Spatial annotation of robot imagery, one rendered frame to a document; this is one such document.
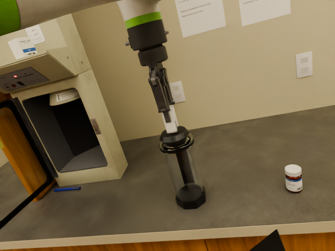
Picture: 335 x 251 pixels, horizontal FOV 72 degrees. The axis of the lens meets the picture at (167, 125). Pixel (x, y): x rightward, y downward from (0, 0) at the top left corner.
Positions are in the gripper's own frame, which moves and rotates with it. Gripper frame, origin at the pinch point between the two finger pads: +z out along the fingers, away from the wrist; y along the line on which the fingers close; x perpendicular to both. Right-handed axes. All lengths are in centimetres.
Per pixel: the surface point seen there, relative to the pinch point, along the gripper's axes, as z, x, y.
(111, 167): 23.0, -35.1, -17.2
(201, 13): -27, 13, -60
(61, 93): -12, -45, -20
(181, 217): 29.7, -2.7, 7.9
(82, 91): -11.1, -34.2, -17.0
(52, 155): 14, -61, -18
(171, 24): -26, -2, -60
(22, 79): -21, -51, -11
